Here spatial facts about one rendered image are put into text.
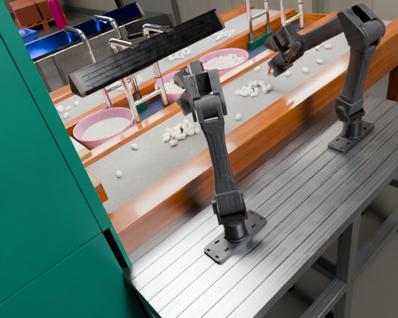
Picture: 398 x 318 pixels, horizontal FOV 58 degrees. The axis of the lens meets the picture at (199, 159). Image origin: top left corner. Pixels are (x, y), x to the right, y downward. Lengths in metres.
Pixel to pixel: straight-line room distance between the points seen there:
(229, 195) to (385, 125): 0.74
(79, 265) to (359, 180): 0.85
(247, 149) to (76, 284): 0.69
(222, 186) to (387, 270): 1.08
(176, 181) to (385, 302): 1.04
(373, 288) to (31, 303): 1.34
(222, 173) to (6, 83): 0.53
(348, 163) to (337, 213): 0.23
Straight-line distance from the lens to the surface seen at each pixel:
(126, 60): 1.24
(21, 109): 0.76
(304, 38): 1.35
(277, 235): 1.06
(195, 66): 1.25
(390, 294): 1.79
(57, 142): 0.80
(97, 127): 1.67
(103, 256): 1.01
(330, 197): 1.16
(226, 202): 0.96
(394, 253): 1.92
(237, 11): 2.71
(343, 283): 1.39
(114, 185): 1.26
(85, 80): 1.18
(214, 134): 0.93
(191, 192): 1.14
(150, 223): 1.09
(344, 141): 1.37
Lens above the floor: 1.47
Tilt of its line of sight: 36 degrees down
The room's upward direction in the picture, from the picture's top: 14 degrees counter-clockwise
